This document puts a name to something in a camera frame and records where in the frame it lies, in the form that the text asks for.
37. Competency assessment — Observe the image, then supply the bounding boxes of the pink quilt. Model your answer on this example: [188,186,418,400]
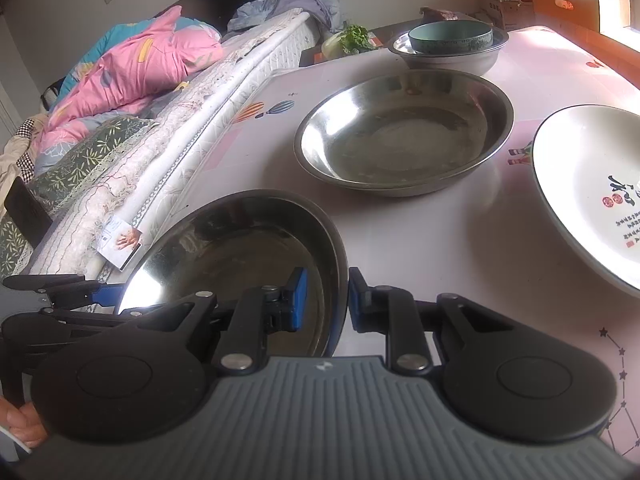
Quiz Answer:
[35,6,223,158]

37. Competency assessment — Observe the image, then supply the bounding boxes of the small stainless steel plate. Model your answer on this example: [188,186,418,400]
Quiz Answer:
[293,70,515,198]

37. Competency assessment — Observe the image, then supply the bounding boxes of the napa cabbage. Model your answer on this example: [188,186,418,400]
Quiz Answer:
[321,24,378,58]

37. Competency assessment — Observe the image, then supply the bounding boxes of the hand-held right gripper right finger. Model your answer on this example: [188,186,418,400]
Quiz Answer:
[348,267,521,375]

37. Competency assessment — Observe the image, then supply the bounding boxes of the beige checkered cloth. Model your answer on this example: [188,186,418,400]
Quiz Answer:
[0,115,48,196]

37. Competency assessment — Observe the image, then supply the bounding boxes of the stainless steel bowl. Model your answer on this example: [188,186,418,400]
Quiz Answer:
[391,32,501,57]
[387,27,510,77]

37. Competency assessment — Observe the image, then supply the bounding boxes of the paper mattress tag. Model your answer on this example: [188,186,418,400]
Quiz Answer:
[100,215,146,272]

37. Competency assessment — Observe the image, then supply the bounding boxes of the grey-blue clothes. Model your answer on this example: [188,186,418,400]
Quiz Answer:
[227,0,346,36]

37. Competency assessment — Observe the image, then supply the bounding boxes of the large stainless steel plate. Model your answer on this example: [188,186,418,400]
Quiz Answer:
[116,190,349,358]

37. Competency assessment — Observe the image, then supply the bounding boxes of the balloon print tablecloth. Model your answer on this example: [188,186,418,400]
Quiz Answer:
[150,25,640,466]

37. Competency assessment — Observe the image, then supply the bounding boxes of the person's left hand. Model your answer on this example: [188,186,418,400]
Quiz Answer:
[0,400,49,449]

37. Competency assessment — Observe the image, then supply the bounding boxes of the orange cardboard box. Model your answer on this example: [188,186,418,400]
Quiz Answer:
[530,0,632,33]

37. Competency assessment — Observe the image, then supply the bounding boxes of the dark teal ceramic bowl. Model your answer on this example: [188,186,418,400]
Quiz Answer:
[407,21,494,55]

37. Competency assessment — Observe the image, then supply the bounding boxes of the open brown cardboard box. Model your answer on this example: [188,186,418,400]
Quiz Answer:
[457,0,536,31]

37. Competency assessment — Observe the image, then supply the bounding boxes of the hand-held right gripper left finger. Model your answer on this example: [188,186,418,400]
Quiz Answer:
[135,267,307,375]

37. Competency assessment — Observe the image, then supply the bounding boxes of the dark printed board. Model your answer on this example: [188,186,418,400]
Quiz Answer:
[299,25,416,68]

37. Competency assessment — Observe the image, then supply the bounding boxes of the white cable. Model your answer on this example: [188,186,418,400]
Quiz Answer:
[0,425,32,455]

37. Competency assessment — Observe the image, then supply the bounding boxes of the white ceramic plate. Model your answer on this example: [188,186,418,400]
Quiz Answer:
[531,104,640,298]

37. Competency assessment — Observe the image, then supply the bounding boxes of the green floral pillow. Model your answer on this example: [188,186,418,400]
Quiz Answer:
[0,117,158,281]

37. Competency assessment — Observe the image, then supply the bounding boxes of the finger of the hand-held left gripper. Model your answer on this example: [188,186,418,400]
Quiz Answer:
[0,308,146,347]
[2,275,123,308]

